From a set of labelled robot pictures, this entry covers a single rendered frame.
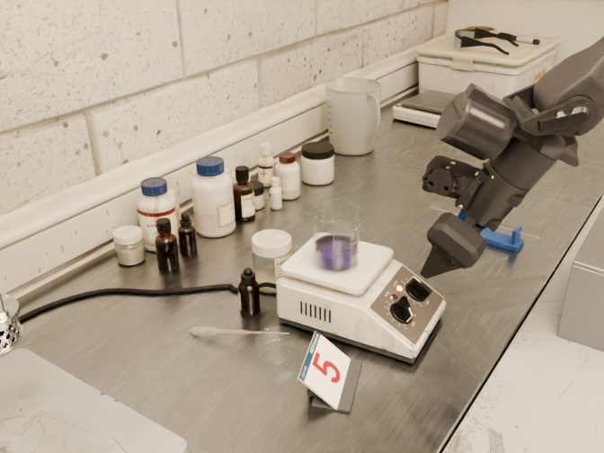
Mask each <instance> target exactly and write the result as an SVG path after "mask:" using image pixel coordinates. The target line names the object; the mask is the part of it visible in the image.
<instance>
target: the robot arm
mask: <svg viewBox="0 0 604 453"><path fill-rule="evenodd" d="M531 109H537V111H538V112H539V113H538V114H535V113H534V112H533V111H532V110H531ZM603 118H604V36H603V37H602V38H601V39H600V40H598V41H597V42H595V43H594V44H592V45H591V46H590V47H588V48H586V49H583V50H581V51H579V52H577V53H574V54H572V55H571V56H569V57H567V58H565V59H564V60H563V61H561V62H560V63H559V64H557V65H556V66H555V67H553V68H551V69H550V70H549V71H547V72H546V73H545V74H543V75H542V76H541V77H540V78H539V80H538V81H537V82H536V83H534V84H532V85H530V86H527V87H525V88H523V89H520V90H518V91H517V92H515V93H511V94H509V95H506V96H504V97H503V98H502V100H501V99H499V98H497V97H495V96H493V95H491V94H489V93H487V92H486V91H485V90H484V89H483V88H482V87H480V86H478V85H476V84H473V83H471V84H469V86H468V87H467V89H466V90H465V91H464V92H462V93H459V94H458V95H457V96H456V97H455V98H454V99H453V100H452V101H451V102H448V104H447V105H446V107H445V109H444V110H443V112H442V113H441V115H440V119H439V121H438V125H437V128H436V138H437V139H439V140H441V141H443V142H445V143H447V144H449V145H451V146H453V147H455V148H457V149H459V150H461V151H463V152H465V153H467V154H470V155H472V156H474V157H476V158H478V159H480V160H485V159H489V161H488V162H486V161H484V162H483V165H484V167H483V168H482V169H480V168H477V167H474V166H472V165H471V164H467V163H464V162H460V161H458V160H455V159H452V158H448V157H445V156H442V155H436V156H434V157H433V159H432V160H431V161H430V162H429V163H428V165H427V169H426V173H425V175H424V176H423V177H422V181H423V184H422V189H423V190H424V191H427V192H429V193H432V192H433V193H436V194H439V195H441V196H446V197H450V198H452V199H456V200H455V202H456V204H455V206H456V207H457V208H459V209H460V212H459V213H458V215H457V216H455V215H454V214H453V213H451V212H446V213H443V214H441V215H440V217H439V218H438V219H437V220H436V222H435V223H434V224H433V225H432V227H431V228H430V229H429V230H428V232H427V239H428V241H429V242H430V243H431V245H432V248H431V251H430V253H429V255H428V257H427V260H426V262H425V264H424V265H423V267H422V270H421V272H420V274H421V275H422V276H423V277H424V278H425V279H428V278H431V277H434V276H437V275H440V274H442V273H445V272H448V271H453V270H457V269H461V268H462V269H466V268H471V267H472V266H473V265H474V264H475V263H476V262H477V261H478V260H479V258H480V257H481V255H482V253H483V252H484V249H485V247H486V242H485V239H484V238H483V237H482V236H481V235H480V234H481V232H482V231H483V230H484V229H486V228H487V227H488V228H489V229H490V230H492V231H493V232H494V231H495V230H496V229H497V228H498V227H499V225H500V224H501V222H502V220H503V219H504V218H505V217H506V216H507V215H508V214H509V213H510V212H511V211H512V210H513V208H514V207H515V208H517V207H518V206H519V204H520V203H521V202H522V201H523V199H524V198H525V196H526V194H527V193H528V192H529V191H530V190H531V189H532V188H533V187H534V186H535V185H536V183H537V182H538V181H539V180H540V179H541V178H542V177H543V176H544V175H545V174H546V172H547V171H548V170H549V169H550V168H551V167H552V166H553V165H554V164H555V163H556V162H557V160H560V161H563V162H565V163H567V164H569V165H571V166H573V167H576V166H578V165H579V160H578V155H577V147H578V142H577V140H576V137H575V136H582V135H584V134H587V133H588V132H590V131H591V130H592V129H594V128H595V127H596V126H597V125H598V124H599V123H600V122H601V120H602V119H603Z"/></svg>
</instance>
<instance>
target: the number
mask: <svg viewBox="0 0 604 453"><path fill-rule="evenodd" d="M346 359H347V357H345V356H344V355H343V354H342V353H341V352H339V351H338V350H337V349H336V348H334V347H333V346H332V345H331V344H330V343H329V342H328V341H327V340H326V339H324V338H323V337H322V336H321V335H320V338H319V341H318V344H317V346H316V348H315V353H314V356H313V358H312V361H311V363H310V366H309V369H308V372H307V374H306V378H305V381H306V382H307V383H308V384H310V385H311V386H312V387H314V388H315V389H316V390H317V391H318V392H320V393H321V394H322V395H324V396H325V397H326V398H327V399H329V400H330V401H331V402H332V403H333V404H334V401H335V397H336V395H337V391H338V388H339V385H340V381H341V378H342V373H343V369H344V365H345V362H346Z"/></svg>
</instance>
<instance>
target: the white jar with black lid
mask: <svg viewBox="0 0 604 453"><path fill-rule="evenodd" d="M333 154H334V146H333V145H332V144H329V143H326V142H309V143H306V144H304V145H303V146H302V147H301V155H302V156H301V179H302V181H303V182H304V183H307V184H310V185H326V184H328V183H330V182H332V181H333V179H334V155H333Z"/></svg>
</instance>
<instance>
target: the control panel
mask: <svg viewBox="0 0 604 453"><path fill-rule="evenodd" d="M413 276H414V277H417V276H415V275H414V274H413V273H412V272H410V271H409V270H408V269H406V268H405V267H404V266H401V268H400V269H399V270H398V271H397V273H396V274H395V276H394V277H393V278H392V279H391V280H390V281H389V282H388V284H387V285H386V286H385V288H384V289H383V290H382V291H381V293H380V294H379V295H378V297H377V298H376V299H375V301H374V302H373V303H372V305H371V306H370V308H371V309H372V310H373V311H374V312H375V313H376V314H378V315H379V316H380V317H381V318H383V319H384V320H385V321H386V322H387V323H389V324H390V325H391V326H393V327H394V328H395V329H396V330H397V331H398V332H399V333H400V334H401V335H403V336H404V337H405V338H406V339H408V340H409V341H410V342H411V343H413V344H414V345H415V344H416V343H417V342H418V340H419V339H420V337H421V335H422V333H423V332H424V330H425V328H426V327H427V325H428V323H429V322H430V320H431V319H432V317H433V316H434V314H435V312H436V311H437V309H438V308H439V306H440V304H441V302H442V300H443V297H442V296H441V295H439V294H438V293H437V292H436V291H434V290H433V289H432V288H430V287H429V286H428V285H427V284H425V283H424V282H423V281H422V280H420V279H419V278H418V277H417V278H418V279H419V280H420V281H422V282H423V283H424V284H425V285H427V286H428V287H429V288H430V289H431V290H432V292H431V294H430V295H429V296H428V297H427V298H426V299H425V300H424V301H422V302H419V301H416V300H414V299H412V298H411V297H410V296H409V295H408V294H407V292H406V289H405V286H406V284H407V283H408V281H409V280H410V279H411V278H412V277H413ZM398 286H400V287H402V289H403V290H402V291H400V290H398V289H397V287H398ZM393 293H394V294H396V295H397V298H393V297H392V294H393ZM402 296H406V297H407V298H408V301H409V303H410V306H411V309H412V310H413V320H412V321H411V323H409V324H402V323H399V322H398V321H396V320H395V319H394V318H393V316H392V315H391V312H390V307H391V305H392V304H393V303H395V302H397V301H398V300H399V299H400V298H401V297H402Z"/></svg>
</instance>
